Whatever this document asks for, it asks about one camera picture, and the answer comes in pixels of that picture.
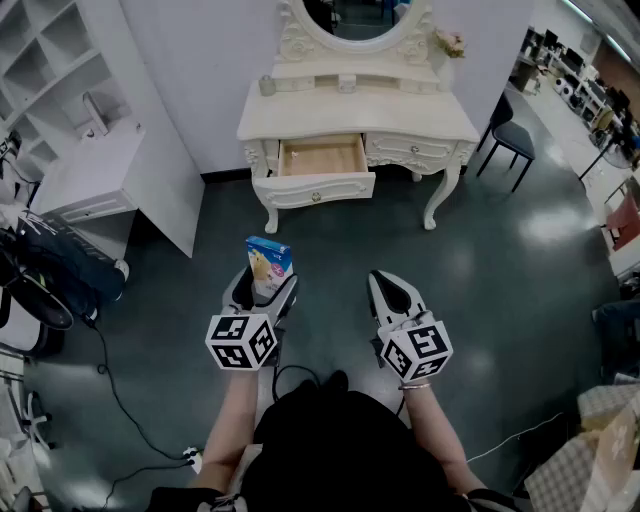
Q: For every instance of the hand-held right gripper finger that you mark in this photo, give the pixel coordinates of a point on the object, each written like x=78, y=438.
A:
x=377, y=305
x=412, y=300

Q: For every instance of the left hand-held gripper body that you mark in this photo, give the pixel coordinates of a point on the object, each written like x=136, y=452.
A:
x=240, y=340

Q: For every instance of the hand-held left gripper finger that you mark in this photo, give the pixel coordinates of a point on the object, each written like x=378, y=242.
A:
x=234, y=292
x=286, y=295

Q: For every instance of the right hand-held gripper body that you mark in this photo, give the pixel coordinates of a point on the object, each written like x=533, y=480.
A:
x=417, y=347

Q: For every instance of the blue snack box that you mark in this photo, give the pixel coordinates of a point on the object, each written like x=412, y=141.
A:
x=269, y=265

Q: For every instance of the wooden drawer with cream front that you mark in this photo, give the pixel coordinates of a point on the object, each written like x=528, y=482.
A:
x=320, y=172

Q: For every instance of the person's left forearm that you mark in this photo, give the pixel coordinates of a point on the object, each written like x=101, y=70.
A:
x=230, y=430

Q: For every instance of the person's right forearm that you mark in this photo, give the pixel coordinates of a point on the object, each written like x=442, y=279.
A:
x=440, y=435

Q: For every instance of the person's black shoe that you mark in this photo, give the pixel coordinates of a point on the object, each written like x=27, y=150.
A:
x=338, y=382

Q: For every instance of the person's black clothing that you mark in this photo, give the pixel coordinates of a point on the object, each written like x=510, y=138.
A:
x=345, y=450

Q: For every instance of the white power strip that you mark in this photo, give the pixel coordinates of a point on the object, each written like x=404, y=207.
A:
x=193, y=459

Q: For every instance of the dark chair with black legs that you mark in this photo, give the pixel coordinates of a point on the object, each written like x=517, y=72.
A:
x=512, y=135

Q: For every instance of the cream carved dressing table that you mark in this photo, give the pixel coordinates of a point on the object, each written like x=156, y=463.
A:
x=350, y=112

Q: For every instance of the white shelf cabinet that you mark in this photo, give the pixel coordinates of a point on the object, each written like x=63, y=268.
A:
x=100, y=150

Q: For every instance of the checked cloth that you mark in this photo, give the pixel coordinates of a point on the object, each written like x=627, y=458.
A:
x=575, y=470

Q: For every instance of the office chair base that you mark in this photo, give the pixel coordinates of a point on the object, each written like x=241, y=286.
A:
x=36, y=417

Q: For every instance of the white appliance with black trim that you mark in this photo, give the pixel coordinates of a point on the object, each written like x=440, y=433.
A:
x=17, y=327

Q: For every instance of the small white patterned jar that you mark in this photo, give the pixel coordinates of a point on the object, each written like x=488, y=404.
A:
x=347, y=84

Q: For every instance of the small device on shelf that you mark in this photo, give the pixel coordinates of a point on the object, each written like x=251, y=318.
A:
x=95, y=115

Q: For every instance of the red chair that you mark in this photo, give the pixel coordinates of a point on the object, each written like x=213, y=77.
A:
x=624, y=220

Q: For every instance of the standing fan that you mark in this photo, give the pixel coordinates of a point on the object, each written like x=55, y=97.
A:
x=611, y=150

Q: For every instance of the white vase with flowers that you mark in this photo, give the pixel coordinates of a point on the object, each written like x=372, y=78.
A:
x=447, y=50

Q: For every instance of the desks with monitors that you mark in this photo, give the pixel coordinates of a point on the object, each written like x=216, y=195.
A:
x=575, y=75

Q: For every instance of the oval mirror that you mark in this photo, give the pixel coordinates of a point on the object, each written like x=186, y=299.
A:
x=362, y=17

